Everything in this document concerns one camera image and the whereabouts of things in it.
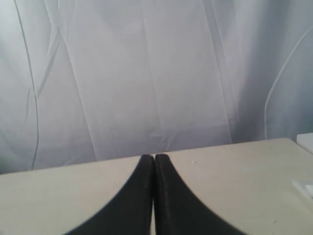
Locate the white flat object right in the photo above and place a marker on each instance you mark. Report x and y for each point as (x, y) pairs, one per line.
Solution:
(305, 188)

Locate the white box at right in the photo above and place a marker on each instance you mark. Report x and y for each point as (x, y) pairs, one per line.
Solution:
(305, 141)

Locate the grey backdrop curtain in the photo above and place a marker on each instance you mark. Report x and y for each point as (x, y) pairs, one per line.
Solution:
(90, 80)

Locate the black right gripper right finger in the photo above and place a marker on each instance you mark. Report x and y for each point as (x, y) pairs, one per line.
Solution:
(178, 211)

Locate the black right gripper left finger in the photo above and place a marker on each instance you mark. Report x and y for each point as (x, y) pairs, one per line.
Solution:
(129, 212)

